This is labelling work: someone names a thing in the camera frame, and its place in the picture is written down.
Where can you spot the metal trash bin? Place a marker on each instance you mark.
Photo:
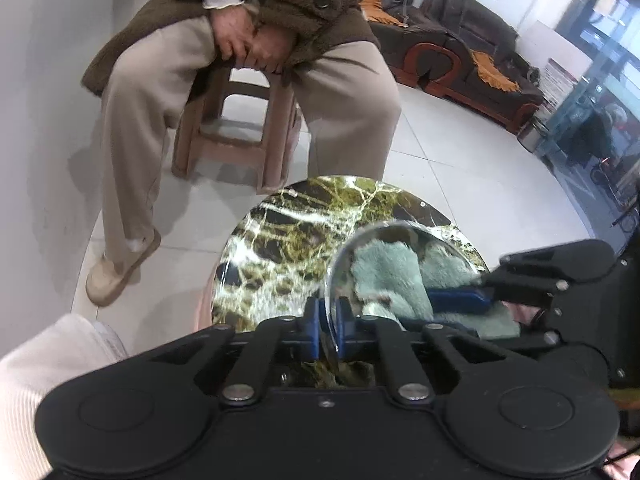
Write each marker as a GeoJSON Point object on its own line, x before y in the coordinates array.
{"type": "Point", "coordinates": [532, 134]}

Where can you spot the round green marble table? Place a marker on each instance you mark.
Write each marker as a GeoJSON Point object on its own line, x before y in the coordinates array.
{"type": "Point", "coordinates": [270, 260]}

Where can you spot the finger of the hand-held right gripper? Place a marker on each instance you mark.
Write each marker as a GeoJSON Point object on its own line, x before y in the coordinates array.
{"type": "Point", "coordinates": [537, 342]}
{"type": "Point", "coordinates": [460, 301]}

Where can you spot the person's left leg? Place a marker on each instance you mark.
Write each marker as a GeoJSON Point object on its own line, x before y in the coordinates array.
{"type": "Point", "coordinates": [35, 385]}

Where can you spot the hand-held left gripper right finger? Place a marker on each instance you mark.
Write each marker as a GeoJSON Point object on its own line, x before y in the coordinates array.
{"type": "Point", "coordinates": [345, 332]}

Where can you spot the pink plastic stool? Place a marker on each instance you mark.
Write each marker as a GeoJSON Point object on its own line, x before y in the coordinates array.
{"type": "Point", "coordinates": [235, 145]}

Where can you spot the standing sign board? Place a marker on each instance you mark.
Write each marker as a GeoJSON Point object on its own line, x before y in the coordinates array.
{"type": "Point", "coordinates": [560, 82]}

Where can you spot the steel bowl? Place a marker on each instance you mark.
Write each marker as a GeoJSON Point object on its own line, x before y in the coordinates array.
{"type": "Point", "coordinates": [342, 275]}

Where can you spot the glass entrance door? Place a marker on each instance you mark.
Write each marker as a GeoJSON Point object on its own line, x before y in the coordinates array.
{"type": "Point", "coordinates": [590, 60]}

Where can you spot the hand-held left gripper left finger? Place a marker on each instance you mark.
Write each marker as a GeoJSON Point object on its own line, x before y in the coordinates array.
{"type": "Point", "coordinates": [311, 332]}

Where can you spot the person's white shoe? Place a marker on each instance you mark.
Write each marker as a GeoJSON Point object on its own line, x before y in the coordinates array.
{"type": "Point", "coordinates": [112, 342]}

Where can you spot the teal and pink fluffy cloth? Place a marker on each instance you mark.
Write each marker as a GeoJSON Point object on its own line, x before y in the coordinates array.
{"type": "Point", "coordinates": [390, 270]}

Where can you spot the orange fringed blanket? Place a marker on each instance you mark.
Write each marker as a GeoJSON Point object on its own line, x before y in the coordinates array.
{"type": "Point", "coordinates": [492, 72]}
{"type": "Point", "coordinates": [377, 7]}

